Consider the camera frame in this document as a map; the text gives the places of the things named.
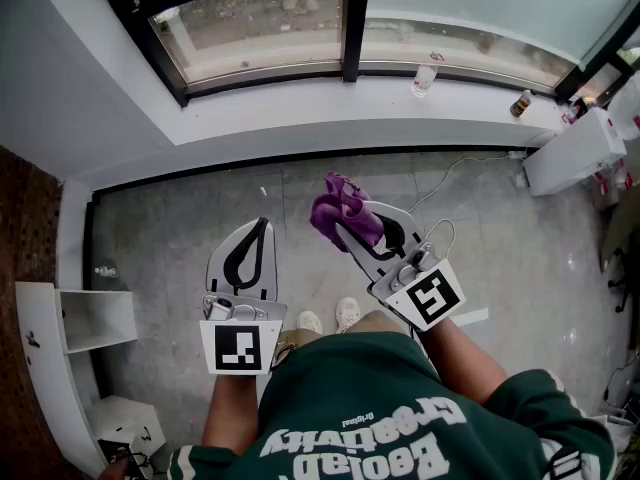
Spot black office chair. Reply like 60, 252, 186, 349
607, 247, 640, 314

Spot purple cloth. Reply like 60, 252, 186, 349
309, 170, 386, 254

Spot person's right forearm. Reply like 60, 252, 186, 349
417, 315, 511, 407

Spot tan shorts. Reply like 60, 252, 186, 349
272, 310, 406, 369

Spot white cable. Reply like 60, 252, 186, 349
407, 152, 524, 264

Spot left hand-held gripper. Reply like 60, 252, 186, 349
198, 217, 289, 377

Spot white shelf unit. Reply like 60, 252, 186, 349
14, 281, 139, 477

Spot white sneaker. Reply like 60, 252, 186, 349
297, 310, 324, 337
334, 296, 362, 334

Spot clear red-label plastic bottle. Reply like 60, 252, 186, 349
410, 62, 440, 100

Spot small brown jar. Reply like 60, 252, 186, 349
509, 89, 533, 118

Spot person's left forearm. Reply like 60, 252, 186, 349
201, 372, 261, 457

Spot green sweatshirt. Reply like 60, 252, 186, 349
167, 331, 619, 480

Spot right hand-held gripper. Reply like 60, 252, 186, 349
332, 200, 468, 333

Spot small white box cabinet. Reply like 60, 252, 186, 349
84, 395, 166, 464

